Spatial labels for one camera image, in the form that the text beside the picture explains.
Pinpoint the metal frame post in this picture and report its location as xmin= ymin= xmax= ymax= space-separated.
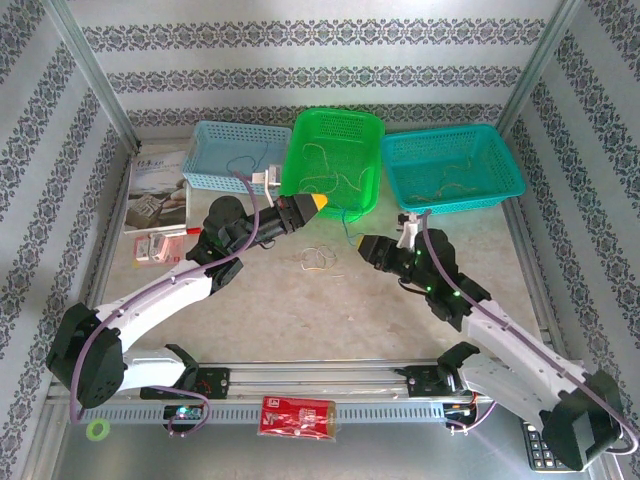
xmin=42 ymin=0 xmax=144 ymax=154
xmin=497 ymin=0 xmax=586 ymax=139

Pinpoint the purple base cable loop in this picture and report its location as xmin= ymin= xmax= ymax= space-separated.
xmin=447 ymin=394 xmax=501 ymax=435
xmin=167 ymin=388 xmax=214 ymax=439

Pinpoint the pink card package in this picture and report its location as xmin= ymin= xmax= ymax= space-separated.
xmin=132 ymin=233 xmax=186 ymax=269

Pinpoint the green plastic basket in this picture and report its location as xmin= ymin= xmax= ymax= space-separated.
xmin=277 ymin=107 xmax=387 ymax=222

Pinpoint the book with printed cover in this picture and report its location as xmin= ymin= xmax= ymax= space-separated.
xmin=122 ymin=143 xmax=194 ymax=236

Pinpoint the grey slotted cable duct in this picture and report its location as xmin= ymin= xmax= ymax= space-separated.
xmin=69 ymin=401 xmax=451 ymax=425

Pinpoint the yellow cable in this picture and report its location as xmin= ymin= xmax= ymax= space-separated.
xmin=438 ymin=153 xmax=482 ymax=187

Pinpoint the white cable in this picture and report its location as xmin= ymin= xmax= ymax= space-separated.
xmin=348 ymin=166 xmax=375 ymax=202
xmin=298 ymin=172 xmax=354 ymax=197
xmin=298 ymin=244 xmax=332 ymax=272

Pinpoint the red foil packet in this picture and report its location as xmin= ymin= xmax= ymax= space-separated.
xmin=256 ymin=394 xmax=339 ymax=445

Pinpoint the yellow-green cable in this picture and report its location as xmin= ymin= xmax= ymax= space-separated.
xmin=408 ymin=183 xmax=480 ymax=202

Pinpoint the green tape roll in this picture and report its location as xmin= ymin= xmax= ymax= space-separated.
xmin=85 ymin=418 xmax=112 ymax=442

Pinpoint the teal plastic basket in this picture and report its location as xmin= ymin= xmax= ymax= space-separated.
xmin=380 ymin=123 xmax=527 ymax=217

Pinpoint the metal table edge strip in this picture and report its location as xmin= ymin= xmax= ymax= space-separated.
xmin=502 ymin=199 xmax=557 ymax=346
xmin=82 ymin=149 xmax=139 ymax=321

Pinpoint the blue cable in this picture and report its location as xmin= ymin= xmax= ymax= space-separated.
xmin=327 ymin=199 xmax=365 ymax=247
xmin=225 ymin=141 xmax=272 ymax=175

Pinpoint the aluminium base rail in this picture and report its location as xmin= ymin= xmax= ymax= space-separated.
xmin=197 ymin=358 xmax=446 ymax=399

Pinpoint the light blue plastic basket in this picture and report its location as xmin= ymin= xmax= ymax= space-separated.
xmin=180 ymin=119 xmax=294 ymax=196

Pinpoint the black calculator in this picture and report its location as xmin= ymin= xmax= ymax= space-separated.
xmin=522 ymin=419 xmax=581 ymax=472

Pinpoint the white pen with red cap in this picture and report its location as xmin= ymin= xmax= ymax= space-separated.
xmin=149 ymin=226 xmax=203 ymax=239

